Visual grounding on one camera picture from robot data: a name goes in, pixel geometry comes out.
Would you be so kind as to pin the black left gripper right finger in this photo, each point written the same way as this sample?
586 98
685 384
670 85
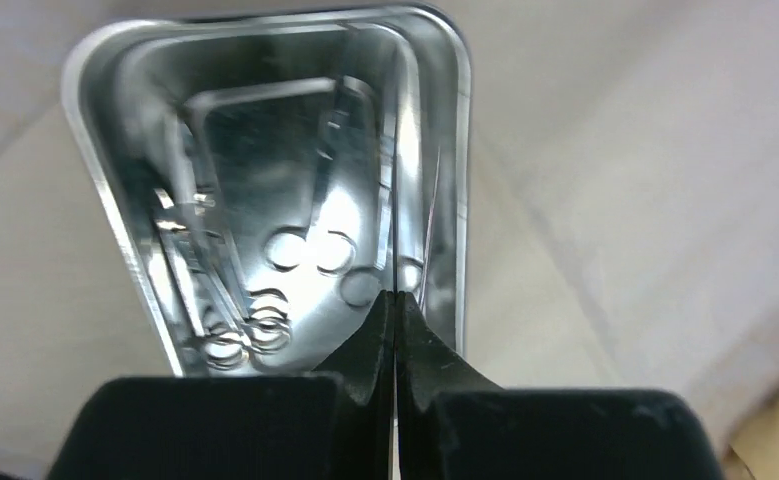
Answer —
454 423

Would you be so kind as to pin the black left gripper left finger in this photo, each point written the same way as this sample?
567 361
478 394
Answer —
333 422

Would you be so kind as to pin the steel instrument tray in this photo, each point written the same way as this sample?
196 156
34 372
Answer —
222 113

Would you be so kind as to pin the steel forceps clamp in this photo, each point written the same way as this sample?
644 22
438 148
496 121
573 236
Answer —
338 235

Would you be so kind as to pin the cream cloth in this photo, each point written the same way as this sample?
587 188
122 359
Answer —
623 216

